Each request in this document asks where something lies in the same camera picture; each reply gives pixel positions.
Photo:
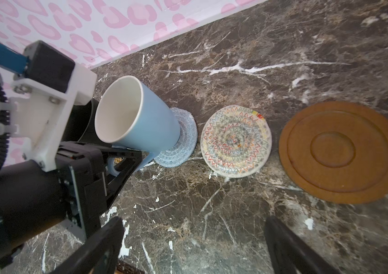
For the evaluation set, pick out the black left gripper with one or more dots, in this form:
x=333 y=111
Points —
x=88 y=178

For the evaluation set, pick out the multicolour woven round coaster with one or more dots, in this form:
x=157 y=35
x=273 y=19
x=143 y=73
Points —
x=236 y=142

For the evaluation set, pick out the light blue ceramic mug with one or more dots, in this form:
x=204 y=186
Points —
x=130 y=115

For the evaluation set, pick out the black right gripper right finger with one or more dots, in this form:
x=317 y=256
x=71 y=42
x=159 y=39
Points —
x=289 y=254

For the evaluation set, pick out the dark wooden round coaster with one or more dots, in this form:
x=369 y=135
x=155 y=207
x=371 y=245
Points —
x=337 y=152

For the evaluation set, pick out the black ceramic mug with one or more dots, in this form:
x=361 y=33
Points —
x=81 y=125

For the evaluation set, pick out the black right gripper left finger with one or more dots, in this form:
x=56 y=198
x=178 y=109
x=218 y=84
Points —
x=99 y=254

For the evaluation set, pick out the blue-grey woven round coaster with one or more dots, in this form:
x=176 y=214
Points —
x=186 y=144

